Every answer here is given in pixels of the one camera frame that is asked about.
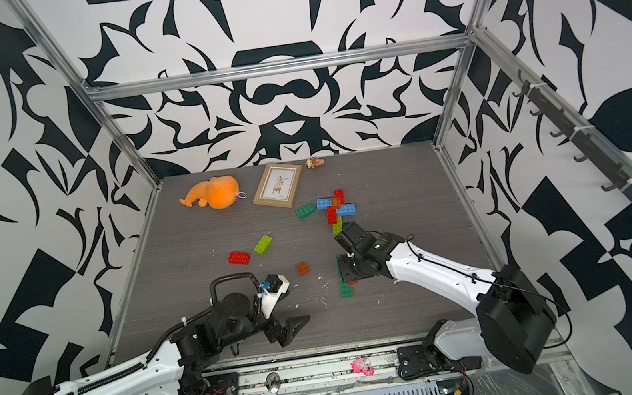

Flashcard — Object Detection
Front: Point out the lime lego brick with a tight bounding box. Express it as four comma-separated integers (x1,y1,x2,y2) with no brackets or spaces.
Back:
332,216,343,237
254,234,273,256

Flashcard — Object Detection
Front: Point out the blue lego brick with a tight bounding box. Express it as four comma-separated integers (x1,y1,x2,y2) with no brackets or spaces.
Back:
336,204,356,216
316,197,333,210

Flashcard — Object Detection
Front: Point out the orange square lego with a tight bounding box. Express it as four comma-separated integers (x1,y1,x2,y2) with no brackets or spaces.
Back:
295,262,311,277
330,198,343,209

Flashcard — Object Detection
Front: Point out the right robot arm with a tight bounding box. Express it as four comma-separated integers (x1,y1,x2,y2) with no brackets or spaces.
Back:
335,221,563,381

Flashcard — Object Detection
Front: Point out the dark green lego brick centre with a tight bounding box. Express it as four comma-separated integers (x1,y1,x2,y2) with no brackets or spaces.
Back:
295,202,317,220

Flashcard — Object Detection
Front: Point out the small toy figure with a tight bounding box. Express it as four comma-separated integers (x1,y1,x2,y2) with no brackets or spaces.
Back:
305,158,325,169

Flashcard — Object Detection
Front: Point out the orange plush toy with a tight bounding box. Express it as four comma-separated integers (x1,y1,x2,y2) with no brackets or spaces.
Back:
179,175,240,210

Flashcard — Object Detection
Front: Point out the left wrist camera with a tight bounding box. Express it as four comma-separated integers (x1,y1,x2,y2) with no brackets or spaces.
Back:
258,274,290,319

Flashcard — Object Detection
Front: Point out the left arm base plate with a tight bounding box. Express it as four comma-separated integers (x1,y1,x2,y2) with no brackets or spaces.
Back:
187,372,240,395

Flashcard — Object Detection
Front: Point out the pink toy on rail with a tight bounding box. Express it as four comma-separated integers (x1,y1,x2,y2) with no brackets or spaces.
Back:
351,356,375,377

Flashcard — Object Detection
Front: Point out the wooden picture frame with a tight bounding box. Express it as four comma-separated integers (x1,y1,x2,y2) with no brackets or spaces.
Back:
254,163,302,209

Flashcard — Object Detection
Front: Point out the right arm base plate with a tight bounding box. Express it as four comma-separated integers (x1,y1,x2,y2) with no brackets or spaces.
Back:
396,344,484,381

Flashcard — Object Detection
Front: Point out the wall hook rack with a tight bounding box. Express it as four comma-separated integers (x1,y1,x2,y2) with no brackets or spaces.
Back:
515,79,632,204

